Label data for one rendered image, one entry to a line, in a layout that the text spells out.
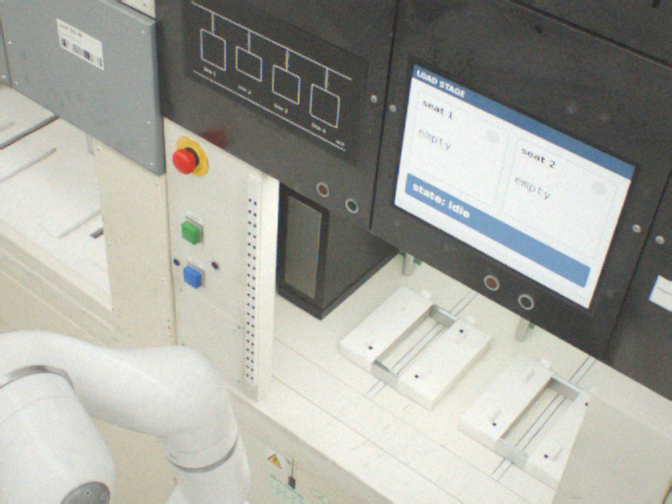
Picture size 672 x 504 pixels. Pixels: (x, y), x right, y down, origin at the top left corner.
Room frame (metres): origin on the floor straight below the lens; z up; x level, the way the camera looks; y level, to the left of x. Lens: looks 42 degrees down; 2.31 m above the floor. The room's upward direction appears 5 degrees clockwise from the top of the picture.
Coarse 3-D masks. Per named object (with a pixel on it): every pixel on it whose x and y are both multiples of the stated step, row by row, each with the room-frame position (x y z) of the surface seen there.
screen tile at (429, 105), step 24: (432, 96) 1.00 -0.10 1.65; (432, 120) 1.00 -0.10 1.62; (456, 120) 0.98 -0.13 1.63; (480, 120) 0.96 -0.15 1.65; (480, 144) 0.96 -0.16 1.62; (504, 144) 0.94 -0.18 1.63; (432, 168) 0.99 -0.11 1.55; (456, 168) 0.97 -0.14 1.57; (480, 168) 0.95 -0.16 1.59; (480, 192) 0.95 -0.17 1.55
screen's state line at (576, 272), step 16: (416, 192) 1.00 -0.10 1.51; (432, 192) 0.99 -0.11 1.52; (448, 208) 0.97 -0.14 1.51; (464, 208) 0.96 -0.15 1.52; (464, 224) 0.96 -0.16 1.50; (480, 224) 0.95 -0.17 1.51; (496, 224) 0.93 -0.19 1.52; (496, 240) 0.93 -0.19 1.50; (512, 240) 0.92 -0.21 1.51; (528, 240) 0.91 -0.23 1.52; (528, 256) 0.91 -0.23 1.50; (544, 256) 0.90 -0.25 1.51; (560, 256) 0.88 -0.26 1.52; (560, 272) 0.88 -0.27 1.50; (576, 272) 0.87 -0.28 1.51
